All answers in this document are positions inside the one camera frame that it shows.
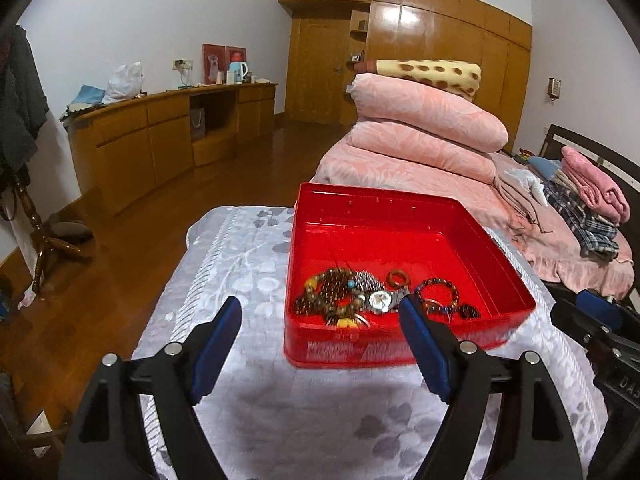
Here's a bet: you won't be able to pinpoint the small paper bag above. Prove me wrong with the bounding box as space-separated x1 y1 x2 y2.
189 107 207 142

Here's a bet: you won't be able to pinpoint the dark wooden bed frame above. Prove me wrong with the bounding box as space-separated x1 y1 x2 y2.
537 122 640 311

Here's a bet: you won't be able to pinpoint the yellow brown spotted blanket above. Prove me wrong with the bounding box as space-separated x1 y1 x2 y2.
350 59 483 103

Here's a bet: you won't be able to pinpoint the wooden coat rack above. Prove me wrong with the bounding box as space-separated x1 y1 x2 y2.
10 175 93 296

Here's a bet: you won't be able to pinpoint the dark slippers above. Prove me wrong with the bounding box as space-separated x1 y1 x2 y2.
45 217 96 246

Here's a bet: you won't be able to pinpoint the red plastic box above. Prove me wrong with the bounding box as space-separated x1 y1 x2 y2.
282 181 538 368

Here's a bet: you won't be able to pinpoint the dark bead bracelet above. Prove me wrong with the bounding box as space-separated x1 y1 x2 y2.
414 277 460 318

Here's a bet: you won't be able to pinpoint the dark hanging jacket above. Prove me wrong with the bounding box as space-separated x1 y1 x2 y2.
0 25 51 171

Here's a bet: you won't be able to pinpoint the blue cloth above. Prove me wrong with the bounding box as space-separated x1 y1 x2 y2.
70 85 108 108

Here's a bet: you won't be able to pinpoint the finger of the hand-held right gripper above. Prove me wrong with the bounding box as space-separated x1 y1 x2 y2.
552 299 631 354
575 290 640 331

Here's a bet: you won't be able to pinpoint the beige garment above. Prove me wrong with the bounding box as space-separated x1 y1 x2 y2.
492 167 551 233

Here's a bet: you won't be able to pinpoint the blue pillow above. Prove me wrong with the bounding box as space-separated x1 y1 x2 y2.
527 156 563 181

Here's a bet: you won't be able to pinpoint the silver chain bracelet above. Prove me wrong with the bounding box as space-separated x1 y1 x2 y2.
350 270 388 293

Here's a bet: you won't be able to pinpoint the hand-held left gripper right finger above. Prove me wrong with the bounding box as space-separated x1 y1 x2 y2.
398 293 585 480

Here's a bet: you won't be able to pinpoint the white plastic bag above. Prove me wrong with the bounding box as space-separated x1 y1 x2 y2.
102 61 146 103

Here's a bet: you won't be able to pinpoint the pink pillow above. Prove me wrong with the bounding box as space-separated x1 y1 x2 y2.
349 72 510 153
345 119 498 186

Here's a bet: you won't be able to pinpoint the lace edged mat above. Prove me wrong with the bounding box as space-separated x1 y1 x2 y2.
60 101 108 122

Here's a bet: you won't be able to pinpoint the wooden sideboard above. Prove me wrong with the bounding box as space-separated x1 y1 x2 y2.
65 82 278 218

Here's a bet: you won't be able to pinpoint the pink towel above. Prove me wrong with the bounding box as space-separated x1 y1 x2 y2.
560 146 632 226

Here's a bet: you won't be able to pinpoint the silver wristwatch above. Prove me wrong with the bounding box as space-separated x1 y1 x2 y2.
367 287 408 315

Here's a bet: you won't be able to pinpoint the wooden wardrobe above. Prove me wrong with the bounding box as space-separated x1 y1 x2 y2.
277 0 533 153

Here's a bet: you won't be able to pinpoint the plaid clothes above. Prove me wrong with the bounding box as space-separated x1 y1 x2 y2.
542 180 621 261

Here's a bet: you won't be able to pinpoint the brown bead necklace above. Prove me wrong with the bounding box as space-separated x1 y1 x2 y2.
294 267 371 328

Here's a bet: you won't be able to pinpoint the white cloth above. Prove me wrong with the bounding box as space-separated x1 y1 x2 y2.
515 170 548 206

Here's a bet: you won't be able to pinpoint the pink quilt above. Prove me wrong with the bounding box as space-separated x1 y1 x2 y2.
310 137 636 288

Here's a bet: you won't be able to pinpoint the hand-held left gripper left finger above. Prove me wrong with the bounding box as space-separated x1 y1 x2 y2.
64 295 244 480

